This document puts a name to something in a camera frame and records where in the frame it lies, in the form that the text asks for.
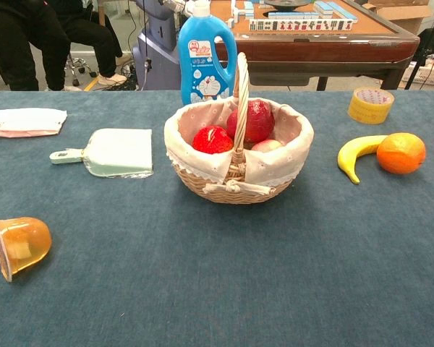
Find white plastic crate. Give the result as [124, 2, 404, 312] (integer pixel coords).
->
[400, 59, 434, 89]

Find row of mahjong tiles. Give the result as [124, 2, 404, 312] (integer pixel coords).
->
[248, 18, 354, 32]

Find orange fruit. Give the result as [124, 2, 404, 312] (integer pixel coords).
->
[376, 132, 427, 176]

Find blue detergent bottle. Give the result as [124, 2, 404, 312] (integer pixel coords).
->
[177, 0, 238, 106]

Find yellow banana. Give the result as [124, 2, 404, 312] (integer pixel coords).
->
[337, 134, 388, 185]

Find yellow tape roll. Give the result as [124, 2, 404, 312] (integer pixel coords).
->
[347, 87, 396, 126]

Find wooden mahjong table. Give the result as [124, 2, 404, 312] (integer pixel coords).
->
[209, 0, 421, 92]

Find cardboard box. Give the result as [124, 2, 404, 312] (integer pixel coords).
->
[361, 0, 434, 35]

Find black tripod leg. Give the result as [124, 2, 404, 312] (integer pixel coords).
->
[404, 0, 434, 90]

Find light green dustpan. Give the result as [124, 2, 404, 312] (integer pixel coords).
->
[49, 128, 155, 179]

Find white folded cloth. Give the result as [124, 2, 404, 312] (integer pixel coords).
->
[0, 107, 69, 139]

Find office chair wheeled base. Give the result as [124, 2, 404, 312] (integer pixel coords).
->
[64, 50, 98, 87]

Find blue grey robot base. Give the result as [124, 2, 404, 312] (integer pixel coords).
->
[132, 0, 189, 91]

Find orange jelly cup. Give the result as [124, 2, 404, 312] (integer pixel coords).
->
[0, 215, 53, 283]

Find wicker basket with cloth liner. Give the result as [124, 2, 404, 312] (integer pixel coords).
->
[163, 52, 315, 205]

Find person in black clothes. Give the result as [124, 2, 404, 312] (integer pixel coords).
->
[0, 0, 128, 92]

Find pale pink peach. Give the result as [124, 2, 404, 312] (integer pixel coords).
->
[250, 139, 285, 152]

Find red strawberry toy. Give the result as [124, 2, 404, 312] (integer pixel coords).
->
[192, 125, 234, 155]

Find dark red apple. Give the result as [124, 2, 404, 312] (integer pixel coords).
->
[226, 100, 276, 144]

